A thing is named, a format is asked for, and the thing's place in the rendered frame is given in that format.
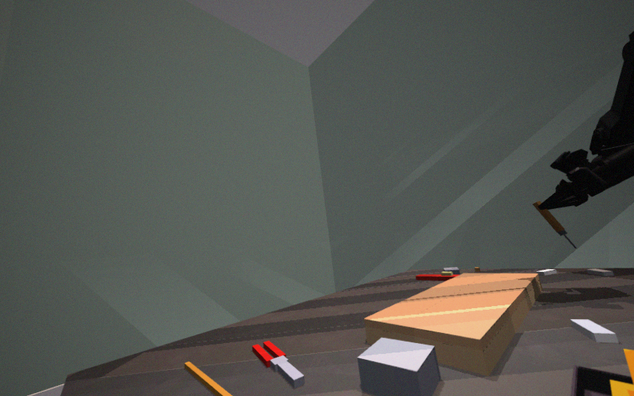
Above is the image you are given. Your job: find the tan wooden floor panel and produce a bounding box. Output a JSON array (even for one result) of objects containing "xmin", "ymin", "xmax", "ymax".
[{"xmin": 364, "ymin": 273, "xmax": 543, "ymax": 376}]

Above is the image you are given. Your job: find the thin orange rod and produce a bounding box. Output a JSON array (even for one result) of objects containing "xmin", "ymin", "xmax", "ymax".
[{"xmin": 185, "ymin": 362, "xmax": 232, "ymax": 396}]

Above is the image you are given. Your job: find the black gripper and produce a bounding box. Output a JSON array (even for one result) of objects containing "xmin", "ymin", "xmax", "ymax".
[{"xmin": 538, "ymin": 159, "xmax": 630, "ymax": 210}]

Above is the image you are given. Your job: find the white rectangular block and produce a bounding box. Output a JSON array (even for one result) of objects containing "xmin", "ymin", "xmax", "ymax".
[
  {"xmin": 587, "ymin": 268, "xmax": 614, "ymax": 276},
  {"xmin": 570, "ymin": 319, "xmax": 619, "ymax": 344},
  {"xmin": 536, "ymin": 269, "xmax": 556, "ymax": 276}
]

